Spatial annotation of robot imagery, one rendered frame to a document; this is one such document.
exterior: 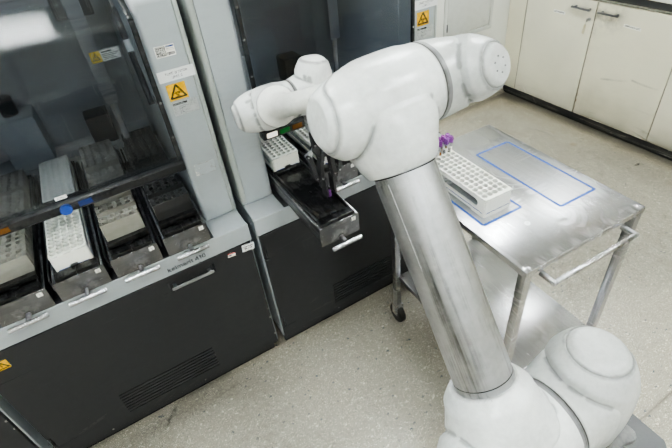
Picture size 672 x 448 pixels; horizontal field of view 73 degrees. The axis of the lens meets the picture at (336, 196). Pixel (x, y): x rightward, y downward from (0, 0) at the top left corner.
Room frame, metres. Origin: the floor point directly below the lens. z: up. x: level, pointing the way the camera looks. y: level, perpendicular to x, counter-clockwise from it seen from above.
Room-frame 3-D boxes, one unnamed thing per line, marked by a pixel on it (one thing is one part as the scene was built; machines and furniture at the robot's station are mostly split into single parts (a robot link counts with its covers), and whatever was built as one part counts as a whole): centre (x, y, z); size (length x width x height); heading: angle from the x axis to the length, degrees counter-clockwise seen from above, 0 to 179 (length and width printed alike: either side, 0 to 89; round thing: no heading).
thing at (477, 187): (1.11, -0.39, 0.85); 0.30 x 0.10 x 0.06; 24
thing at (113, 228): (1.08, 0.64, 0.85); 0.12 x 0.02 x 0.06; 117
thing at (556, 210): (1.10, -0.52, 0.41); 0.67 x 0.46 x 0.82; 25
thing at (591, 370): (0.43, -0.41, 0.87); 0.18 x 0.16 x 0.22; 118
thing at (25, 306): (1.16, 1.02, 0.78); 0.73 x 0.14 x 0.09; 27
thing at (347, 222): (1.32, 0.14, 0.78); 0.73 x 0.14 x 0.09; 27
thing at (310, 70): (1.17, 0.03, 1.18); 0.13 x 0.11 x 0.16; 118
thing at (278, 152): (1.48, 0.22, 0.83); 0.30 x 0.10 x 0.06; 27
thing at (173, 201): (1.15, 0.51, 0.85); 0.12 x 0.02 x 0.06; 117
